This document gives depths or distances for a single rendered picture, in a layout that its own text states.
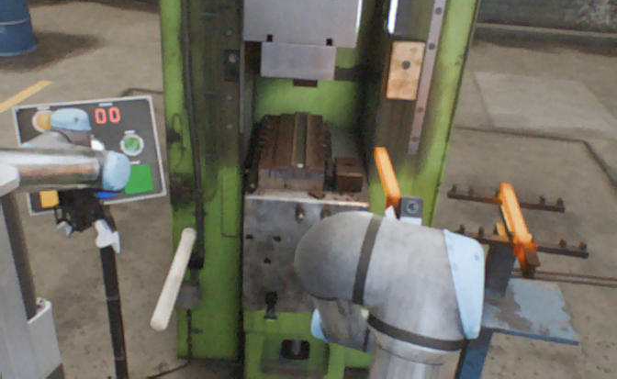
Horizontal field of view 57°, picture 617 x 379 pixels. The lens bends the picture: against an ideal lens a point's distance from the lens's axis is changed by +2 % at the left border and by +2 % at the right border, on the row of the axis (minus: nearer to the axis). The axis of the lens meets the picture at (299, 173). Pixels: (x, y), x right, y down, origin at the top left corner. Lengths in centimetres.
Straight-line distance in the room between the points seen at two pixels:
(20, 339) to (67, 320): 220
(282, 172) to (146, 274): 134
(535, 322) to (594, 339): 127
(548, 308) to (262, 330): 91
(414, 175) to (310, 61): 57
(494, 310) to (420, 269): 101
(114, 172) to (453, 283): 69
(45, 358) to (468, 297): 45
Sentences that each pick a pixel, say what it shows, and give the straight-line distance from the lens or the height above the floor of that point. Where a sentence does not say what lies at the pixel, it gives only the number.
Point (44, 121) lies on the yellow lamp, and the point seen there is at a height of 116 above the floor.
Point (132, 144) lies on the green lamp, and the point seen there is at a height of 109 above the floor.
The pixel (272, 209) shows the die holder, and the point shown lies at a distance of 167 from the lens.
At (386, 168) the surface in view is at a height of 112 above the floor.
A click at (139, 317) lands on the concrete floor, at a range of 263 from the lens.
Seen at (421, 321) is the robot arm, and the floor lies 134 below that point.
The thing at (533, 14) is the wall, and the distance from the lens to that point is 774.
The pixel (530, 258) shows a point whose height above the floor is 103.
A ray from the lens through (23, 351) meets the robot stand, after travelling 49.
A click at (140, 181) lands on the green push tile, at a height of 100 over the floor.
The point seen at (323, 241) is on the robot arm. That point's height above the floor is 138.
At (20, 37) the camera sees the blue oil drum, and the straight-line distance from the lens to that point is 613.
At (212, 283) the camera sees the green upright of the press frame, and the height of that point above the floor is 40.
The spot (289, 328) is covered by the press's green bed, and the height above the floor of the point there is 40.
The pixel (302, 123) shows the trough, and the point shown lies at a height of 99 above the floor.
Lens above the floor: 178
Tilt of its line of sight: 29 degrees down
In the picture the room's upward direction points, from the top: 4 degrees clockwise
